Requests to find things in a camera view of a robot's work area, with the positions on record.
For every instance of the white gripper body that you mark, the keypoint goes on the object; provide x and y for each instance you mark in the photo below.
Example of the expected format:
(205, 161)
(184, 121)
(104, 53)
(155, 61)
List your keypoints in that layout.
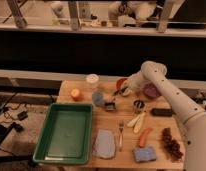
(133, 84)

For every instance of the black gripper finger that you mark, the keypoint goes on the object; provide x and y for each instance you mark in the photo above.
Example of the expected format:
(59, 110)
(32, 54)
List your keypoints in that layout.
(123, 90)
(116, 92)

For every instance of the small black brush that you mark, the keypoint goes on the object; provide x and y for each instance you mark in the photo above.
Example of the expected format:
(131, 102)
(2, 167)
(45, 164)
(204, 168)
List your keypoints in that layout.
(110, 105)

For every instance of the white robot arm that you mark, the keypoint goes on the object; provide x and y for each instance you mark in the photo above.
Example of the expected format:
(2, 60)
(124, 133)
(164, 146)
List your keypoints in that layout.
(189, 113)

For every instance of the orange bowl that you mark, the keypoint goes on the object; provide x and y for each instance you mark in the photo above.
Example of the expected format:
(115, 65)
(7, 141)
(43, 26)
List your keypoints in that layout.
(120, 82)

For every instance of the blue cup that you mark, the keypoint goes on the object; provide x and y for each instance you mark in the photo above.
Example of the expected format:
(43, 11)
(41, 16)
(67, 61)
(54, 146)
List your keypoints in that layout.
(97, 98)

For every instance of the clear cup with white lid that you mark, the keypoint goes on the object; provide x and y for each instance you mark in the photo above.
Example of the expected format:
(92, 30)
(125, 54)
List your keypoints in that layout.
(92, 80)

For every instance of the black rectangular block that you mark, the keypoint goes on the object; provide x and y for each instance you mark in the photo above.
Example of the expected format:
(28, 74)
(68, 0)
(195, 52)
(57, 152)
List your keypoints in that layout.
(161, 112)

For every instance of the metal fork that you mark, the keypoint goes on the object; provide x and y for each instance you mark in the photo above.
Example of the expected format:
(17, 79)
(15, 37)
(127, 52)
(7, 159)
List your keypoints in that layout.
(121, 129)

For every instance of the orange fruit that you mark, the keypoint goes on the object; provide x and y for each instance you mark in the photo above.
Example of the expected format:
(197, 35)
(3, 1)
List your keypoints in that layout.
(76, 94)

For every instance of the orange carrot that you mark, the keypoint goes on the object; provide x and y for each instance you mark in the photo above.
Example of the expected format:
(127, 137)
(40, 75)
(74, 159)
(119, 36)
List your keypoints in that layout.
(143, 137)

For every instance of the grey-blue cloth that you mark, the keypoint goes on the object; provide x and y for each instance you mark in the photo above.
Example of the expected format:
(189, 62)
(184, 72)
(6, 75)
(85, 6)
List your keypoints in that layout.
(104, 145)

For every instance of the blue sponge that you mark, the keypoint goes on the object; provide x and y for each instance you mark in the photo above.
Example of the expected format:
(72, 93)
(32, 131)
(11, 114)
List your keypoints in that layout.
(145, 154)

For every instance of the bunch of dark grapes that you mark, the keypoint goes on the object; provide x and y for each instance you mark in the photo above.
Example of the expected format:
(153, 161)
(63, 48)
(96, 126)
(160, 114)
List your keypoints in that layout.
(171, 145)

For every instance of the green plastic tray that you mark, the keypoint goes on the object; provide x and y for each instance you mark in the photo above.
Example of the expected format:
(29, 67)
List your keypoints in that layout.
(65, 136)

